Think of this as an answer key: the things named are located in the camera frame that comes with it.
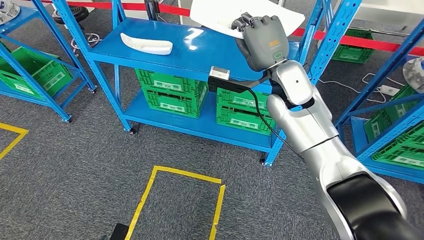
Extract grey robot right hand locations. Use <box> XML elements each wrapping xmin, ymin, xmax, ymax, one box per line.
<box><xmin>230</xmin><ymin>12</ymin><xmax>290</xmax><ymax>73</ymax></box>

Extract white plastic shell part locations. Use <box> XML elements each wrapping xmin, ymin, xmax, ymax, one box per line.
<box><xmin>119</xmin><ymin>32</ymin><xmax>174</xmax><ymax>56</ymax></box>
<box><xmin>189</xmin><ymin>0</ymin><xmax>307</xmax><ymax>40</ymax></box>

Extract blue steel shelf rack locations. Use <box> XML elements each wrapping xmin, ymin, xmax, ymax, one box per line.
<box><xmin>333</xmin><ymin>18</ymin><xmax>424</xmax><ymax>185</ymax></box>
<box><xmin>0</xmin><ymin>0</ymin><xmax>99</xmax><ymax>124</ymax></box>
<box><xmin>51</xmin><ymin>0</ymin><xmax>364</xmax><ymax>168</ymax></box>

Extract silver lamp housing part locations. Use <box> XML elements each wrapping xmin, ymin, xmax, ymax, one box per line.
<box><xmin>402</xmin><ymin>56</ymin><xmax>424</xmax><ymax>95</ymax></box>
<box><xmin>0</xmin><ymin>0</ymin><xmax>22</xmax><ymax>26</ymax></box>

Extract green plastic crate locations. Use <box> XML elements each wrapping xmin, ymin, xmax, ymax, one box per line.
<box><xmin>134</xmin><ymin>67</ymin><xmax>209</xmax><ymax>100</ymax></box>
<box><xmin>370</xmin><ymin>121</ymin><xmax>424</xmax><ymax>169</ymax></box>
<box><xmin>215</xmin><ymin>86</ymin><xmax>272</xmax><ymax>112</ymax></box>
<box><xmin>215</xmin><ymin>104</ymin><xmax>278</xmax><ymax>137</ymax></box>
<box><xmin>330</xmin><ymin>27</ymin><xmax>378</xmax><ymax>65</ymax></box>
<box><xmin>0</xmin><ymin>45</ymin><xmax>74</xmax><ymax>102</ymax></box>
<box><xmin>141</xmin><ymin>88</ymin><xmax>204</xmax><ymax>119</ymax></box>
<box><xmin>363</xmin><ymin>84</ymin><xmax>424</xmax><ymax>144</ymax></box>

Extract red barrier belt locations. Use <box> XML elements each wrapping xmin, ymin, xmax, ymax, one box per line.
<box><xmin>39</xmin><ymin>0</ymin><xmax>424</xmax><ymax>57</ymax></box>

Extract white panel desk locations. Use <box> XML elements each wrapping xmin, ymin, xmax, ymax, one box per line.
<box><xmin>357</xmin><ymin>0</ymin><xmax>424</xmax><ymax>38</ymax></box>

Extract white power strip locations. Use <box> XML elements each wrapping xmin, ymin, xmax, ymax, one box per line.
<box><xmin>376</xmin><ymin>84</ymin><xmax>401</xmax><ymax>97</ymax></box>

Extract black round stool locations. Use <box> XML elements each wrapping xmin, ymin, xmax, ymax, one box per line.
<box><xmin>51</xmin><ymin>5</ymin><xmax>102</xmax><ymax>57</ymax></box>

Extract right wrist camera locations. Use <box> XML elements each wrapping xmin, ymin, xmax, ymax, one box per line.
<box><xmin>207</xmin><ymin>65</ymin><xmax>276</xmax><ymax>96</ymax></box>

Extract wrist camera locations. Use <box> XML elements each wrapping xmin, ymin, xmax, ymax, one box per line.
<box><xmin>207</xmin><ymin>65</ymin><xmax>276</xmax><ymax>96</ymax></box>
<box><xmin>100</xmin><ymin>223</ymin><xmax>131</xmax><ymax>240</ymax></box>

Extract black camera cable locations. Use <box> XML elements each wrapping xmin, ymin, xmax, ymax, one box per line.
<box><xmin>246</xmin><ymin>87</ymin><xmax>301</xmax><ymax>161</ymax></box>

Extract white floor cable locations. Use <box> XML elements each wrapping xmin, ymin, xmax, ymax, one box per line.
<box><xmin>317</xmin><ymin>72</ymin><xmax>407</xmax><ymax>105</ymax></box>

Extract black stanchion post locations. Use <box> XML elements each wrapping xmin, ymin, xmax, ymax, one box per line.
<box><xmin>144</xmin><ymin>0</ymin><xmax>161</xmax><ymax>21</ymax></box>

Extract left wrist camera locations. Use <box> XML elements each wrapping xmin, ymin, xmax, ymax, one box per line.
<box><xmin>100</xmin><ymin>223</ymin><xmax>131</xmax><ymax>240</ymax></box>

